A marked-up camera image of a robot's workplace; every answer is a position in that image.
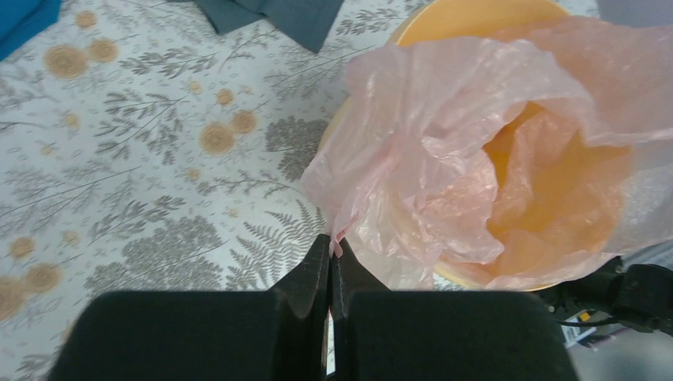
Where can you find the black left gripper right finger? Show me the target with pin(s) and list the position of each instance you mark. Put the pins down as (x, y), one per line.
(381, 334)

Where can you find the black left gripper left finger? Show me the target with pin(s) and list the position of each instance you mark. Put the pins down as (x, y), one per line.
(276, 334)

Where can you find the yellow plastic trash bin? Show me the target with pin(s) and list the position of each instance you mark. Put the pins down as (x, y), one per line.
(557, 205)

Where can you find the pink plastic trash bag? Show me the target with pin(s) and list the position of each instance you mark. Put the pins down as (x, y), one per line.
(408, 156)

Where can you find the floral patterned table cloth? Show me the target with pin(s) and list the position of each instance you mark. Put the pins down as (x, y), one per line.
(141, 150)

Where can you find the grey-green crumpled cloth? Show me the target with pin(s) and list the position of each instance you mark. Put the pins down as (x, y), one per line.
(307, 22)

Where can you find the blue folded cloth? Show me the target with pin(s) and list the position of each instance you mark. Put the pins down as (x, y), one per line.
(21, 20)

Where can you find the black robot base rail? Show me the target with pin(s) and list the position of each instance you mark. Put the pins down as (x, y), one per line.
(612, 299)

